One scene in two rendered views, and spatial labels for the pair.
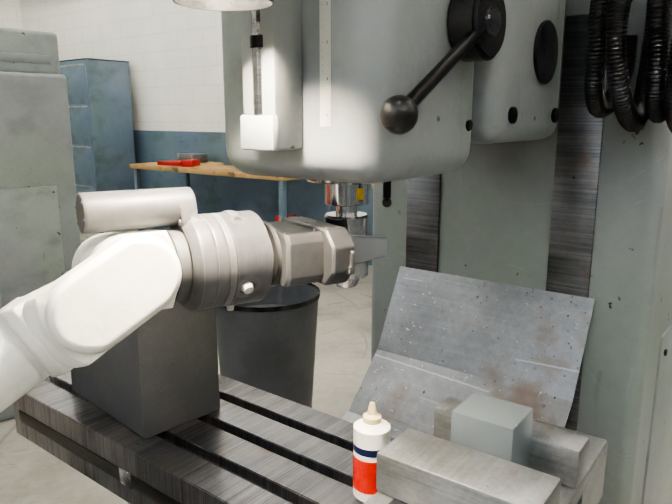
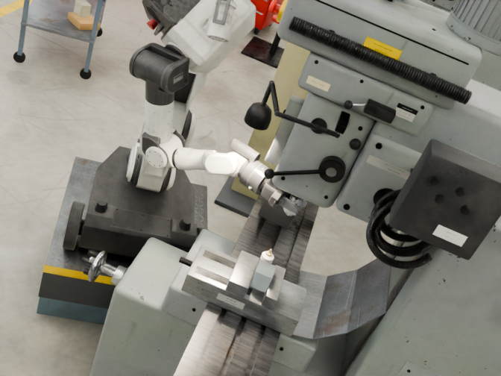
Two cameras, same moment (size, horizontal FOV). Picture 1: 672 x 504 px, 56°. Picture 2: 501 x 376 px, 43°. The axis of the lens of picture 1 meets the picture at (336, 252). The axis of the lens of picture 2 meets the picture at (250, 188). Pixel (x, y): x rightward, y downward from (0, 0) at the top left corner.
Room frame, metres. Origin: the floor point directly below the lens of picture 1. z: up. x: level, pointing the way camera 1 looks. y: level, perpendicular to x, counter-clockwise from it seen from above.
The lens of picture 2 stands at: (-0.39, -1.24, 2.27)
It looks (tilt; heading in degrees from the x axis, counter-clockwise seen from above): 33 degrees down; 55
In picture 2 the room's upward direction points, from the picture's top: 22 degrees clockwise
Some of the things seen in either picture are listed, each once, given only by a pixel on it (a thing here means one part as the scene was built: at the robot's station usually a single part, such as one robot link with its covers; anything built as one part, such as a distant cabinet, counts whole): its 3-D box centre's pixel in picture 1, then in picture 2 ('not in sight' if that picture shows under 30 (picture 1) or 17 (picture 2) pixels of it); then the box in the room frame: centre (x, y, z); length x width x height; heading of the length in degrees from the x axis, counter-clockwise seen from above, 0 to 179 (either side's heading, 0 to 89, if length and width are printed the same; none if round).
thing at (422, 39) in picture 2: not in sight; (380, 30); (0.66, -0.02, 1.81); 0.47 x 0.26 x 0.16; 142
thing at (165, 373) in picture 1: (138, 335); (291, 187); (0.86, 0.28, 1.06); 0.22 x 0.12 x 0.20; 46
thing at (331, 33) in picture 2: not in sight; (379, 59); (0.59, -0.15, 1.79); 0.45 x 0.04 x 0.04; 142
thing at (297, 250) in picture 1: (269, 256); (269, 186); (0.60, 0.07, 1.23); 0.13 x 0.12 x 0.10; 33
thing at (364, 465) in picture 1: (371, 448); (265, 262); (0.62, -0.04, 1.01); 0.04 x 0.04 x 0.11
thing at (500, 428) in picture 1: (491, 438); (262, 275); (0.54, -0.15, 1.07); 0.06 x 0.05 x 0.06; 54
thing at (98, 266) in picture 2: not in sight; (106, 270); (0.26, 0.30, 0.66); 0.16 x 0.12 x 0.12; 142
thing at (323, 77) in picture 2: not in sight; (368, 80); (0.68, -0.04, 1.68); 0.34 x 0.24 x 0.10; 142
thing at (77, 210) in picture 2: not in sight; (73, 225); (0.24, 0.71, 0.50); 0.20 x 0.05 x 0.20; 71
